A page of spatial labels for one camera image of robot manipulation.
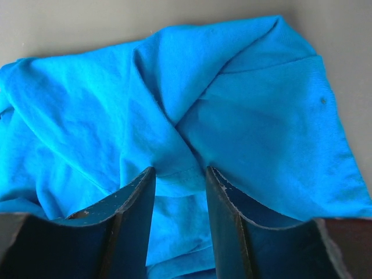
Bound blue t-shirt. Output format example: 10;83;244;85
1;16;371;278

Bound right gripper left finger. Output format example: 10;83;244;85
1;167;155;278

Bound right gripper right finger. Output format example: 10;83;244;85
206;167;371;278

